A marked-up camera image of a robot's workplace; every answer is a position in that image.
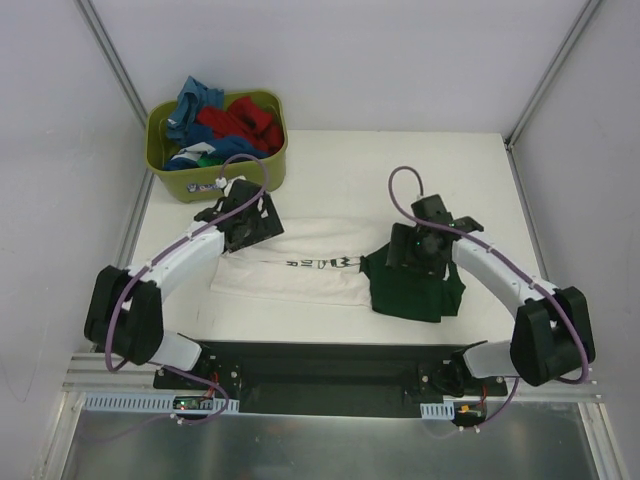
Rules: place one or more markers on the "aluminium frame post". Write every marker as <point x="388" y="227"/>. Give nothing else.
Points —
<point x="102" y="38"/>
<point x="569" y="42"/>

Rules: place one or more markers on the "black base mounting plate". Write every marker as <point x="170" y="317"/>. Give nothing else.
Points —
<point x="385" y="381"/>

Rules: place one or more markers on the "blue t-shirt in bin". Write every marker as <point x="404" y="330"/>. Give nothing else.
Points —
<point x="194" y="140"/>

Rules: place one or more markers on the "red t-shirt in bin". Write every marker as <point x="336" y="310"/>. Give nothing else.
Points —
<point x="245" y="120"/>

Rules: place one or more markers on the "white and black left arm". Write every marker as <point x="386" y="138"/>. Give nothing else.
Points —
<point x="125" y="315"/>

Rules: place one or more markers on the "white right cable duct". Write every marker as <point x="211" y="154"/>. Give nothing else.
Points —
<point x="451" y="410"/>

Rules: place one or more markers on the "aluminium front rail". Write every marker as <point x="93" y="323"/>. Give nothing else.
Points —
<point x="88" y="372"/>

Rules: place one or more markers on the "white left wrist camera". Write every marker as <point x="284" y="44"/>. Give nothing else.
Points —
<point x="222" y="182"/>

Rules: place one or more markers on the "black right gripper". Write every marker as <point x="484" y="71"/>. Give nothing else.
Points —
<point x="396" y="245"/>

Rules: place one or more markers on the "white cable duct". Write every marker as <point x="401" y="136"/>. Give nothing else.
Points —
<point x="160" y="404"/>
<point x="451" y="410"/>

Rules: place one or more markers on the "white left cable duct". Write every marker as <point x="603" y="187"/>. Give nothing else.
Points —
<point x="160" y="404"/>

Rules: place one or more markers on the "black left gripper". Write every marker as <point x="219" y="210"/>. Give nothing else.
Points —
<point x="267" y="220"/>

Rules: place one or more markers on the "right aluminium frame post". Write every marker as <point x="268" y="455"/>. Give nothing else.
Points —
<point x="569" y="42"/>

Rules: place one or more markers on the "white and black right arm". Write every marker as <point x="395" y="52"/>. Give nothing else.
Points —
<point x="551" y="335"/>

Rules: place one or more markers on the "bright green cloth in bin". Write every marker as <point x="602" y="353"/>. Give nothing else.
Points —
<point x="206" y="161"/>

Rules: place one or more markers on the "white green-sleeved Charlie Brown shirt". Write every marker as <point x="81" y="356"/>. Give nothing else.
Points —
<point x="340" y="262"/>

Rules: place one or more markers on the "left aluminium frame post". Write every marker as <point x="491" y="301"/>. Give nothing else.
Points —
<point x="102" y="38"/>

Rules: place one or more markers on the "olive green plastic bin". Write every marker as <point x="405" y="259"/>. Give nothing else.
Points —
<point x="193" y="185"/>

